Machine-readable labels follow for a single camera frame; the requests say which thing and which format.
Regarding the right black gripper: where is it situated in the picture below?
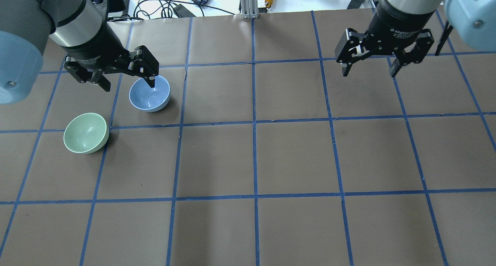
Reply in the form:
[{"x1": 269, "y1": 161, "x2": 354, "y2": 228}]
[{"x1": 335, "y1": 5, "x2": 434, "y2": 77}]

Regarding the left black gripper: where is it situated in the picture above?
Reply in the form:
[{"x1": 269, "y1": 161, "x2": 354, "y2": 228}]
[{"x1": 63, "y1": 23, "x2": 159, "y2": 93}]

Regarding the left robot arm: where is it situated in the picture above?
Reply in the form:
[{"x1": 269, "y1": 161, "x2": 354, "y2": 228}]
[{"x1": 0, "y1": 0, "x2": 159, "y2": 105}]

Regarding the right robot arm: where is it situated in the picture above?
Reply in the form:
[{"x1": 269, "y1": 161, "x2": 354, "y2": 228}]
[{"x1": 335, "y1": 0, "x2": 496, "y2": 77}]

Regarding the blue bowl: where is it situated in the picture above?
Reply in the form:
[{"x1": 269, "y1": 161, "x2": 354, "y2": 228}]
[{"x1": 129, "y1": 76, "x2": 171, "y2": 113}]

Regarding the green bowl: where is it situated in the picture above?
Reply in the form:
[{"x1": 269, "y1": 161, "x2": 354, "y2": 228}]
[{"x1": 63, "y1": 113, "x2": 110, "y2": 154}]

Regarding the black power adapter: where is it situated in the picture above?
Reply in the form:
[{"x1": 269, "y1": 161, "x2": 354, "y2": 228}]
[{"x1": 172, "y1": 4, "x2": 196, "y2": 18}]

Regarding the brown table mat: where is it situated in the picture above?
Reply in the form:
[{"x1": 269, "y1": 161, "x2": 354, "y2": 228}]
[{"x1": 0, "y1": 9, "x2": 496, "y2": 266}]

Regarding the aluminium frame post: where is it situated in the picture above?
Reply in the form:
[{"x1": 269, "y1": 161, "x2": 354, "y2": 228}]
[{"x1": 240, "y1": 0, "x2": 259, "y2": 19}]

